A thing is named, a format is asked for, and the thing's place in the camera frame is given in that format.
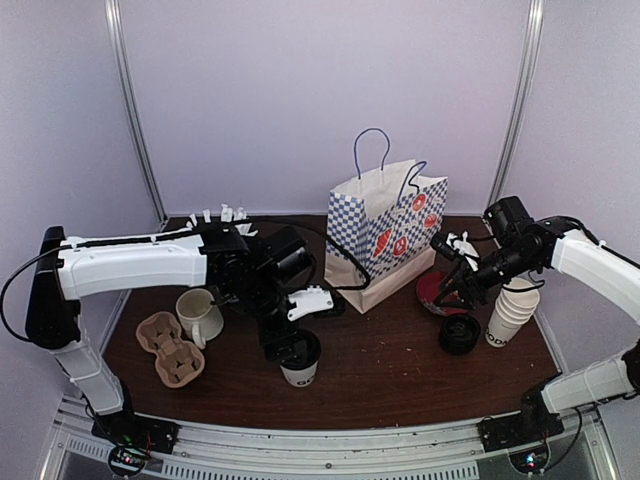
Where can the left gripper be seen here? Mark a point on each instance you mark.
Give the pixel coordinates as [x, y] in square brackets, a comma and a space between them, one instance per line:
[269, 336]

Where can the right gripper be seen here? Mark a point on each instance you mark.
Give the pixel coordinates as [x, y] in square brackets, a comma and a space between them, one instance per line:
[464, 283]

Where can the white paper coffee cup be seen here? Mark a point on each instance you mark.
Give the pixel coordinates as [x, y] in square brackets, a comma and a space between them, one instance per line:
[300, 371]

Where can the blue checkered paper bag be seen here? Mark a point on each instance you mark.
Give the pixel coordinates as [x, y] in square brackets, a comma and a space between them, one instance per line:
[382, 221]

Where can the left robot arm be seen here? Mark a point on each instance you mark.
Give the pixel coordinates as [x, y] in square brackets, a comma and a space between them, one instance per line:
[251, 270]

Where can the red floral plate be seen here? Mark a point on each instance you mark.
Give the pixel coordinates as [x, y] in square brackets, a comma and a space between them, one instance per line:
[427, 288]

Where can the stack of black lids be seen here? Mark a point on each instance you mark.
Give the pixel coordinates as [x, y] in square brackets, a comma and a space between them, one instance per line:
[459, 334]

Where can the stack of paper cups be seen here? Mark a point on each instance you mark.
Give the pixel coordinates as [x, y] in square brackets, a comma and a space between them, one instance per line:
[513, 308]

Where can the cream ceramic mug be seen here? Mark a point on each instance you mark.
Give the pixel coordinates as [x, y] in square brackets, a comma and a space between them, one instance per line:
[199, 316]

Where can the cardboard cup carrier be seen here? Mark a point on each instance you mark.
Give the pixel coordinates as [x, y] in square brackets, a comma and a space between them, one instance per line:
[177, 362]

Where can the paper cup holding straws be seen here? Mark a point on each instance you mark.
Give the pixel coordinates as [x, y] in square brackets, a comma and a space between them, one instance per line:
[227, 214]

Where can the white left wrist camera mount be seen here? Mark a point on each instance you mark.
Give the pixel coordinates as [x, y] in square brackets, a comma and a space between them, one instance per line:
[315, 301]

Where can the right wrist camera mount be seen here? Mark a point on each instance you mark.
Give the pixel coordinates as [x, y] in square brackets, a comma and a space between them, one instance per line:
[455, 247]

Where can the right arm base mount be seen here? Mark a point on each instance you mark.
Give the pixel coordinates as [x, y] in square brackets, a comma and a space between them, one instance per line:
[498, 433]

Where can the aluminium front rail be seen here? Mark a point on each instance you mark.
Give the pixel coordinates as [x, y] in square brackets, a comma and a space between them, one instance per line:
[451, 450]

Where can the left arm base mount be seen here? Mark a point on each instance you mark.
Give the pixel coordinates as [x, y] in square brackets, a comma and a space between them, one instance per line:
[142, 433]

